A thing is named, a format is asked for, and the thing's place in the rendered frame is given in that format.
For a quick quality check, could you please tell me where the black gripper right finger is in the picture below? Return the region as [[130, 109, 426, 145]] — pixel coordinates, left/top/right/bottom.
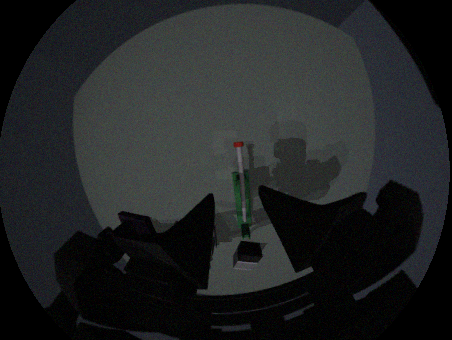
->
[[258, 186, 367, 272]]

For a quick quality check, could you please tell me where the grey tapered pin with red cap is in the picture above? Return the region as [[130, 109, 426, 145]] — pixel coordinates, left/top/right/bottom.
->
[[234, 141, 247, 222]]

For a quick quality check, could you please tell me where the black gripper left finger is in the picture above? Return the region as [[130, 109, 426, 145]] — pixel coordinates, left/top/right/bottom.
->
[[113, 194, 215, 290]]

